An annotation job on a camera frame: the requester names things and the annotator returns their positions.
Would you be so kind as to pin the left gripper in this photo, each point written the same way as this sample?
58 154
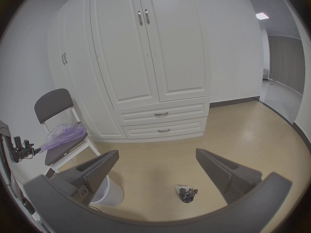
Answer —
26 153

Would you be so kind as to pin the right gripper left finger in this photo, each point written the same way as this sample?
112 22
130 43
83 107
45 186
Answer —
97 171

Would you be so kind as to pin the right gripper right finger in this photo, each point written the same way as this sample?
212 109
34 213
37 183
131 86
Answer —
218 171

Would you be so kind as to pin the purple plastic bag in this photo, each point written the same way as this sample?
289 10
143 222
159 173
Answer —
65 133

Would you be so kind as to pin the white paper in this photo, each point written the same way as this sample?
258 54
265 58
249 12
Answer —
179 187

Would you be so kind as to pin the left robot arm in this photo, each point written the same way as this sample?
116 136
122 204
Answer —
15 155

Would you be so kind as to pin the white trash bin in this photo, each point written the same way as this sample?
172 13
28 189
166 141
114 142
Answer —
114 193

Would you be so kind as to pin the crumpled black plastic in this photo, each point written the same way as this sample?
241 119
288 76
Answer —
188 196

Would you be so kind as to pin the grey and white chair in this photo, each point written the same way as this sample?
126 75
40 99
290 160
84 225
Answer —
53 103

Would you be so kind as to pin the white wardrobe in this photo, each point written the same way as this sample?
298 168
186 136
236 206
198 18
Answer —
136 57

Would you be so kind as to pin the grey curtain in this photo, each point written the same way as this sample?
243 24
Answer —
286 62

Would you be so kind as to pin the square ceiling light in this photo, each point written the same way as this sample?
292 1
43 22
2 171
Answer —
262 15

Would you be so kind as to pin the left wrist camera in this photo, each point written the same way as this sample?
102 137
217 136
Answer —
28 144

